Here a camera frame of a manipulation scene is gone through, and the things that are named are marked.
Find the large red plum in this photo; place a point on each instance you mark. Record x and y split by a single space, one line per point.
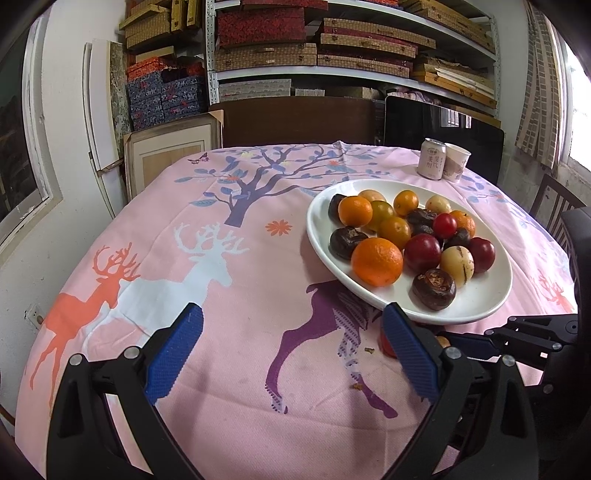
422 252

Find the orange on plate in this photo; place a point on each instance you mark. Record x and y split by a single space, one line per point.
443 341

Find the small red plum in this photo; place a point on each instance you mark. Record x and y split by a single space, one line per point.
386 346

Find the checkered curtain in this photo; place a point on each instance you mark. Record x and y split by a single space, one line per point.
538 133

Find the speckled yellow passion fruit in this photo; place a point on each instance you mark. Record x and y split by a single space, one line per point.
438 204

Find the white oval plate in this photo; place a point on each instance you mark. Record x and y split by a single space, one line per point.
482 296

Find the white paper cup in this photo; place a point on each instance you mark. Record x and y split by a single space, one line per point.
456 160

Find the pink deer print tablecloth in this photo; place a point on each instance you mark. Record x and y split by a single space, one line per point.
287 380

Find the pink drink can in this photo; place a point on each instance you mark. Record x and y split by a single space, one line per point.
432 159

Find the small yellow fruit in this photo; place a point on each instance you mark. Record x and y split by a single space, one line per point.
382 211

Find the blue patterned boxes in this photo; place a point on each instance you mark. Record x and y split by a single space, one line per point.
163 90

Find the small yellow orange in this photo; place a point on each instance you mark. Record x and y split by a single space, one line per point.
397 230

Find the large orange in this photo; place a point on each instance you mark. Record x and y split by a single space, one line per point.
377 262

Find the window with white frame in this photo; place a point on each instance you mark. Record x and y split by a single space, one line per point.
29 185

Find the yellow round fruit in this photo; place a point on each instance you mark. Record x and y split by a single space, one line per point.
372 195

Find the metal storage shelf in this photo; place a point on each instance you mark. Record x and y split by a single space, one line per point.
425 46

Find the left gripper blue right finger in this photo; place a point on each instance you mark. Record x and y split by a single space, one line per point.
426 363

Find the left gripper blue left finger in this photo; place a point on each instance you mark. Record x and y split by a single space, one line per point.
156 366

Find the medium orange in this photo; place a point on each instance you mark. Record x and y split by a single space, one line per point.
465 220

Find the red plum on plate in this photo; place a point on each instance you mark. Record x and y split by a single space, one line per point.
483 252

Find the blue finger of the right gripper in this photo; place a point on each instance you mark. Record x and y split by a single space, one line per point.
523 337
521 364

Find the pale yellow fruit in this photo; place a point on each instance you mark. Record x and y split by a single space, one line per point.
458 262

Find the framed picture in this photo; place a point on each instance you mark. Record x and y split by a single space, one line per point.
150 151

